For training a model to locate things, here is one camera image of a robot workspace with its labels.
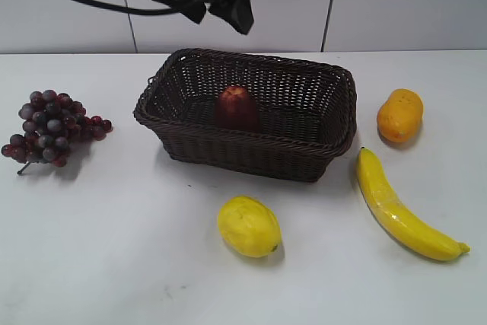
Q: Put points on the dark brown wicker basket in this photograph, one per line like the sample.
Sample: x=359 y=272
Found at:
x=307 y=112

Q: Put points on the dark red apple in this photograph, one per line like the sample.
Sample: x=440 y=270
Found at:
x=236 y=109

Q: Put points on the orange fruit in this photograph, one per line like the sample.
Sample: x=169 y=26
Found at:
x=400 y=117

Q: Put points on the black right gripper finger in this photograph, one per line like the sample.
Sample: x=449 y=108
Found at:
x=186 y=7

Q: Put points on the purple grape bunch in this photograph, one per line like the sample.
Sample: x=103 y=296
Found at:
x=52 y=123

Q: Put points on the yellow banana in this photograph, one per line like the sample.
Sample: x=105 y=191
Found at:
x=396 y=219

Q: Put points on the yellow lemon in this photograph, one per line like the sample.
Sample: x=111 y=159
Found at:
x=249 y=227

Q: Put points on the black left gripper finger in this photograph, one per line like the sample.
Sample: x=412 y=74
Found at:
x=237 y=13

